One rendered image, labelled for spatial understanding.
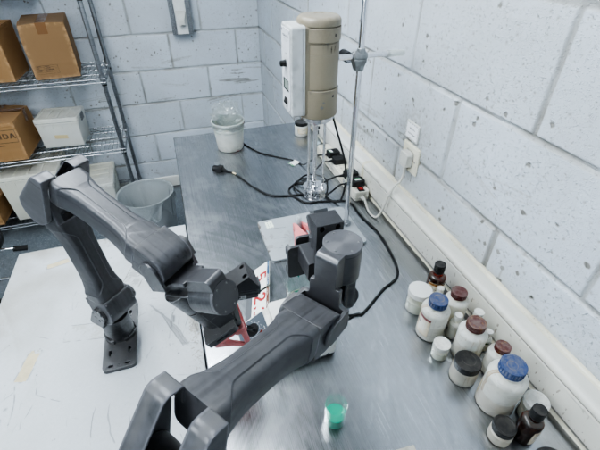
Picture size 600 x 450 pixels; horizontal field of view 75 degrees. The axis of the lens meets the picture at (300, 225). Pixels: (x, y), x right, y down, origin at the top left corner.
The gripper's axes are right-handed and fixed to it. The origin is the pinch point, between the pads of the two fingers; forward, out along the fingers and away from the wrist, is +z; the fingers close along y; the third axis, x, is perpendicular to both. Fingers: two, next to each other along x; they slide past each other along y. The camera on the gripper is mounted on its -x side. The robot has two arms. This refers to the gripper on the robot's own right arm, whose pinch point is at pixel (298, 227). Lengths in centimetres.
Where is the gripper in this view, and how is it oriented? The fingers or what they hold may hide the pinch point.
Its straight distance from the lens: 74.0
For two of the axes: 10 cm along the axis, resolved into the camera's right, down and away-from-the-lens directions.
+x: 0.0, 8.0, 6.0
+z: -3.4, -5.6, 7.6
